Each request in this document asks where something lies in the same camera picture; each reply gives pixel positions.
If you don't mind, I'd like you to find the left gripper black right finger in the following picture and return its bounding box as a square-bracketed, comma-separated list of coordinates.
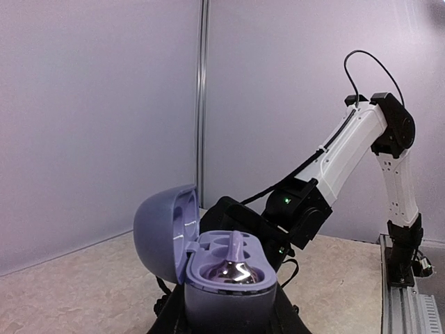
[267, 285, 312, 334]

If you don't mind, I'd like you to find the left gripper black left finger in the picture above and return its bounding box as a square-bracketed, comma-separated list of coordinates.
[148, 276, 190, 334]

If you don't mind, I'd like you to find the silver earbud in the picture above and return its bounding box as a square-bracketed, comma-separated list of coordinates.
[202, 231, 261, 285]

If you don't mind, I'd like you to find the purple earbud charging case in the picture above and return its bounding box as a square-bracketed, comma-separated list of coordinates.
[133, 185, 277, 333]

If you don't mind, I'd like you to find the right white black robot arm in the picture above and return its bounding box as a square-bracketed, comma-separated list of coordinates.
[200, 93, 423, 287]

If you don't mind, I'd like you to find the front aluminium rail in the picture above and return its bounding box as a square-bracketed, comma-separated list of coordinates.
[378, 234, 444, 333]

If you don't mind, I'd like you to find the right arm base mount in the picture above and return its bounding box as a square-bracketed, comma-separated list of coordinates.
[384, 247, 434, 288]

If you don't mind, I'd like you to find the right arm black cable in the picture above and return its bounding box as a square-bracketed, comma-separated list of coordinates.
[239, 49, 406, 206]

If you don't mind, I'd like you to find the right aluminium frame post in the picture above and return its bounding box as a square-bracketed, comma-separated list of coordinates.
[195, 0, 211, 208]

